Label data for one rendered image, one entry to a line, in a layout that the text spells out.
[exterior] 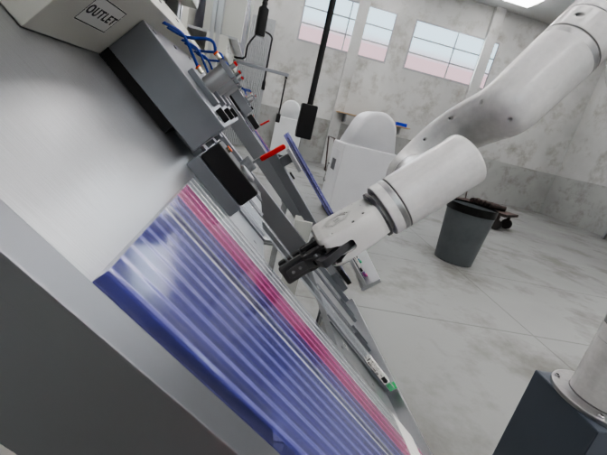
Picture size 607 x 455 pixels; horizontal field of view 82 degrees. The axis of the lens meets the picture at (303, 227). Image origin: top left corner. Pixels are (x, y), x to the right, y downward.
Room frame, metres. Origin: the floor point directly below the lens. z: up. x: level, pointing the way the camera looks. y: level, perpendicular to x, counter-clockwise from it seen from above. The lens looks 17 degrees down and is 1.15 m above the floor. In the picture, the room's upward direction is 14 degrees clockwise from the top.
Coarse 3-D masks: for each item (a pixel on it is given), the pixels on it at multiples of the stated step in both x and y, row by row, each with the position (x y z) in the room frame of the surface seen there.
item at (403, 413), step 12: (360, 324) 0.73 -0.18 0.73; (372, 348) 0.64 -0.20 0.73; (384, 360) 0.61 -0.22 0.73; (384, 372) 0.58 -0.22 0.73; (396, 384) 0.55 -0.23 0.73; (396, 396) 0.52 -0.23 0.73; (396, 408) 0.50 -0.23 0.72; (408, 408) 0.49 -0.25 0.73; (408, 420) 0.47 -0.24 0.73; (420, 432) 0.44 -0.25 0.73; (420, 444) 0.42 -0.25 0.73
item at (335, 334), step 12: (312, 276) 0.67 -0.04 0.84; (324, 276) 0.81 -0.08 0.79; (324, 288) 0.69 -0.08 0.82; (336, 300) 0.73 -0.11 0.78; (324, 312) 0.54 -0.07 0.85; (348, 312) 0.74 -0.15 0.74; (324, 324) 0.51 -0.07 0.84; (336, 324) 0.53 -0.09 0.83; (348, 324) 0.65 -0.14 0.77; (336, 336) 0.48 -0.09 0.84; (360, 336) 0.66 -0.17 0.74; (348, 348) 0.50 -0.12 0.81; (360, 360) 0.52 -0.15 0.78; (360, 372) 0.46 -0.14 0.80; (372, 372) 0.53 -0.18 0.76; (372, 384) 0.48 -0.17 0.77; (384, 396) 0.49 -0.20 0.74
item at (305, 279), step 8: (248, 200) 0.50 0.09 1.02; (248, 208) 0.49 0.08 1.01; (256, 216) 0.49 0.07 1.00; (264, 224) 0.49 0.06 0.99; (264, 232) 0.49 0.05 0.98; (272, 232) 0.49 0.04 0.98; (272, 240) 0.49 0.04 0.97; (280, 240) 0.51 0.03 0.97; (280, 248) 0.49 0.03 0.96; (288, 256) 0.50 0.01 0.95; (304, 280) 0.50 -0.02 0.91; (312, 288) 0.50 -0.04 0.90; (320, 296) 0.50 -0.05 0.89; (328, 304) 0.50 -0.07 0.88; (328, 312) 0.50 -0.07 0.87; (336, 312) 0.51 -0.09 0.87; (336, 320) 0.51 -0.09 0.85; (344, 328) 0.51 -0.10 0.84; (352, 336) 0.51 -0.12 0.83; (352, 344) 0.51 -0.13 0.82; (360, 344) 0.51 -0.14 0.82; (360, 352) 0.51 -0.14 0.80; (368, 352) 0.52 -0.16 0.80; (368, 360) 0.51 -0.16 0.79; (392, 384) 0.52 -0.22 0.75
